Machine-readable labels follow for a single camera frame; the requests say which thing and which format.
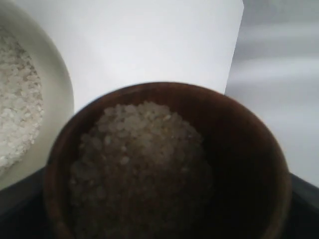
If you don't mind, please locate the rice in white bowl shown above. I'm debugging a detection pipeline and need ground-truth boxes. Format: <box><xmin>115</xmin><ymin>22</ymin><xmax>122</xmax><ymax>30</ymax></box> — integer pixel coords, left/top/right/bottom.
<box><xmin>0</xmin><ymin>26</ymin><xmax>44</xmax><ymax>174</ymax></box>

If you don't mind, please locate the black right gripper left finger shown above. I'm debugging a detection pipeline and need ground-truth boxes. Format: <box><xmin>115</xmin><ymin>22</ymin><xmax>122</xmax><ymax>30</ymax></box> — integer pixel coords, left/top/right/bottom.
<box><xmin>0</xmin><ymin>169</ymin><xmax>50</xmax><ymax>239</ymax></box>

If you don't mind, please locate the white ceramic bowl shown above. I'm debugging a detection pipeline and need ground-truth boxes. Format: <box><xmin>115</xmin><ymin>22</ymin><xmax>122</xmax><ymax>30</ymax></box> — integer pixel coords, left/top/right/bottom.
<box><xmin>0</xmin><ymin>0</ymin><xmax>74</xmax><ymax>189</ymax></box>

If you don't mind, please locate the brown wooden cup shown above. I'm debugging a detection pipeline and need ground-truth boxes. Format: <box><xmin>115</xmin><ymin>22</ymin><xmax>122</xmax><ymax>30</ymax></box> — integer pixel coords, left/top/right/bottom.
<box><xmin>43</xmin><ymin>82</ymin><xmax>292</xmax><ymax>239</ymax></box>

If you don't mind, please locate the white backdrop curtain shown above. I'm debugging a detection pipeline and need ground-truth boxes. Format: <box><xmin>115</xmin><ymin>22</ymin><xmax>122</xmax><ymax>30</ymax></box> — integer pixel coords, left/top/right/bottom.
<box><xmin>226</xmin><ymin>0</ymin><xmax>319</xmax><ymax>185</ymax></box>

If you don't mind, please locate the rice in wooden cup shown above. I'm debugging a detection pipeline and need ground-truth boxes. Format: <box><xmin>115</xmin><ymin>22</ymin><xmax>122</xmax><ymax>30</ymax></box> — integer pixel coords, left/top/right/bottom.
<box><xmin>69</xmin><ymin>102</ymin><xmax>213</xmax><ymax>239</ymax></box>

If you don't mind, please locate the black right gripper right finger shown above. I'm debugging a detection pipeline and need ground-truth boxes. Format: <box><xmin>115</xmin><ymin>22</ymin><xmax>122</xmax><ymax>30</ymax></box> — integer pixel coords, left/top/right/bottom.
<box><xmin>288</xmin><ymin>174</ymin><xmax>319</xmax><ymax>239</ymax></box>

